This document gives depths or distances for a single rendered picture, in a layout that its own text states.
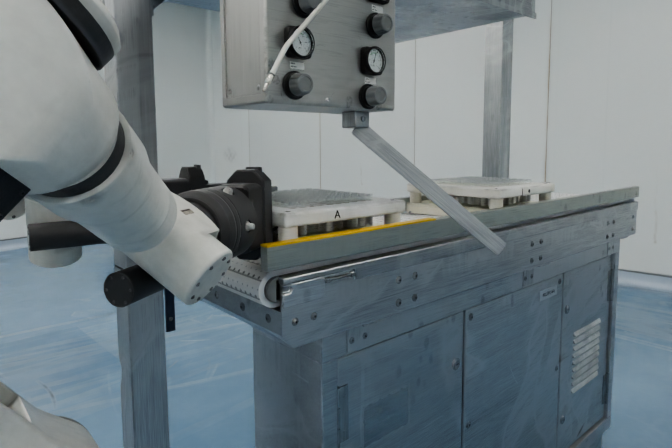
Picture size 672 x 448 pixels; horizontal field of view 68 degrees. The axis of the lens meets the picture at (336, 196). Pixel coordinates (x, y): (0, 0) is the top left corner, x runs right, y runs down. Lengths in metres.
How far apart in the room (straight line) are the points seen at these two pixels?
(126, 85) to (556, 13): 3.74
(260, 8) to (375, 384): 0.63
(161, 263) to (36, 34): 0.26
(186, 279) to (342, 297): 0.31
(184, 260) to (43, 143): 0.22
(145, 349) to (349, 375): 0.34
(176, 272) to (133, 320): 0.42
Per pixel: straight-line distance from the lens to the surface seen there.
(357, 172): 5.08
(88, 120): 0.29
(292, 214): 0.67
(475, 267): 0.99
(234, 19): 0.66
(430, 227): 0.85
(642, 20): 4.13
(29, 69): 0.28
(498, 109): 1.59
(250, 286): 0.67
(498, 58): 1.61
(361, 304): 0.76
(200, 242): 0.48
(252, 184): 0.64
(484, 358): 1.18
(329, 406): 0.84
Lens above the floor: 0.99
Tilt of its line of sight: 6 degrees down
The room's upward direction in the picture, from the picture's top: straight up
